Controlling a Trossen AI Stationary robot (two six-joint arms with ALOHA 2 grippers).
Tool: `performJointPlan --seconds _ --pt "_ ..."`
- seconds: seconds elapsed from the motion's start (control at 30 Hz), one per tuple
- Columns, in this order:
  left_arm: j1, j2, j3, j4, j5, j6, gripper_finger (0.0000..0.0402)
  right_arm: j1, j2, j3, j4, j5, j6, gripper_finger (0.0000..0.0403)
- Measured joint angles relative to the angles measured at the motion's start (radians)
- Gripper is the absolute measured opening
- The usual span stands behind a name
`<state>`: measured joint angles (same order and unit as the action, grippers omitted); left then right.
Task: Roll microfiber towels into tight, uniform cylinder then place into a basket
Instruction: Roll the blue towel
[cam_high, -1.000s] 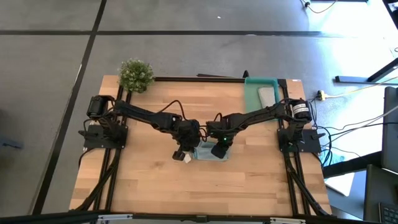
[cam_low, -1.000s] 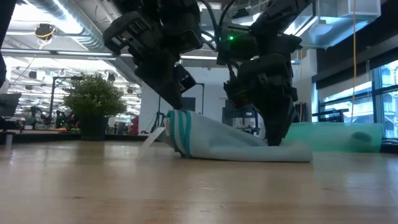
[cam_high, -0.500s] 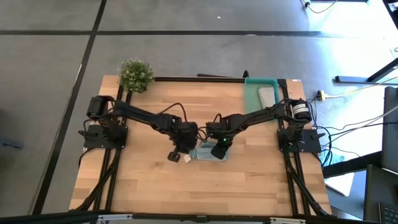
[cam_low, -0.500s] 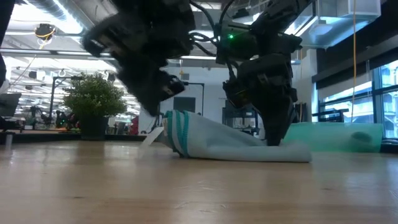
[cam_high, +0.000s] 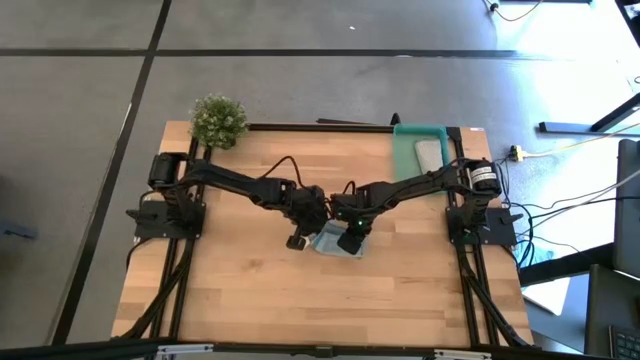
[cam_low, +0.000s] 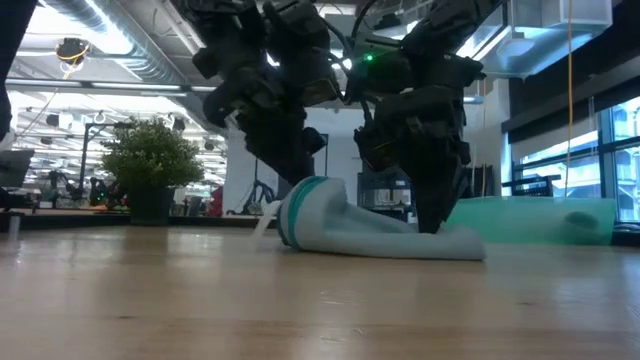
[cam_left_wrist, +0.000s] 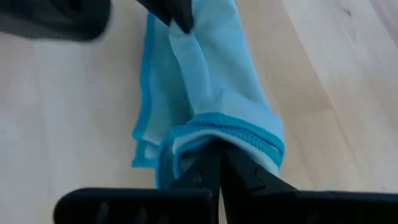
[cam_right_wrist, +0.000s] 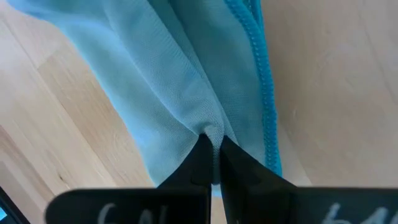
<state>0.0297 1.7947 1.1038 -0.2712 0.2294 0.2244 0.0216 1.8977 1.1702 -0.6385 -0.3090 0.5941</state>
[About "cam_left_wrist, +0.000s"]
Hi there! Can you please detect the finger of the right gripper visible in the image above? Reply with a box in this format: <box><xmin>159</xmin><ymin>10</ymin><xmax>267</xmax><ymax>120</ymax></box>
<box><xmin>169</xmin><ymin>0</ymin><xmax>195</xmax><ymax>34</ymax></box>
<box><xmin>136</xmin><ymin>0</ymin><xmax>174</xmax><ymax>27</ymax></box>

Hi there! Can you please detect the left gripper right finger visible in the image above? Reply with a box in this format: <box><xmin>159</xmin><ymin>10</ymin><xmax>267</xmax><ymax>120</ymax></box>
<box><xmin>220</xmin><ymin>146</ymin><xmax>398</xmax><ymax>224</ymax></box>

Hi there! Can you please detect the blue microfiber towel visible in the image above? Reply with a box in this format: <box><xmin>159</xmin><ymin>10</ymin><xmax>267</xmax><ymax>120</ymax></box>
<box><xmin>131</xmin><ymin>0</ymin><xmax>285</xmax><ymax>190</ymax></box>

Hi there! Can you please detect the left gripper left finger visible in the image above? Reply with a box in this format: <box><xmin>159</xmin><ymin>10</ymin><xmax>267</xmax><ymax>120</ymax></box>
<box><xmin>53</xmin><ymin>146</ymin><xmax>222</xmax><ymax>224</ymax></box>

